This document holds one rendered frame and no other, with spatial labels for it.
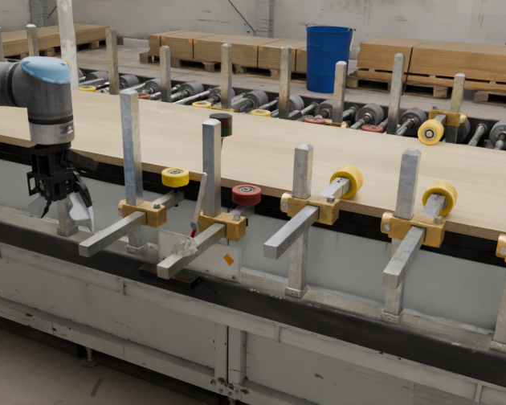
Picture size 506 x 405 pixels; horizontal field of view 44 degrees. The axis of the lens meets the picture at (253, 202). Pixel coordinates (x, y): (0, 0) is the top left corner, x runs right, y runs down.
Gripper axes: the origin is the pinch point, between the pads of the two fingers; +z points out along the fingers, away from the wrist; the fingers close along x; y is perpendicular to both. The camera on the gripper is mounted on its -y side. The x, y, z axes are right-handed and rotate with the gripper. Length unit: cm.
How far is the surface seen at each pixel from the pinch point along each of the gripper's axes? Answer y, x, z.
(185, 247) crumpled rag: -14.3, 21.6, 6.8
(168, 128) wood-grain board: -89, -34, 4
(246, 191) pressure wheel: -46, 21, 3
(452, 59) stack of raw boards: -622, -22, 49
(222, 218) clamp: -33.6, 20.6, 6.7
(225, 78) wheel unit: -141, -39, -6
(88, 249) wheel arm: -8.2, -2.3, 10.5
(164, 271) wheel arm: -5.6, 21.7, 8.8
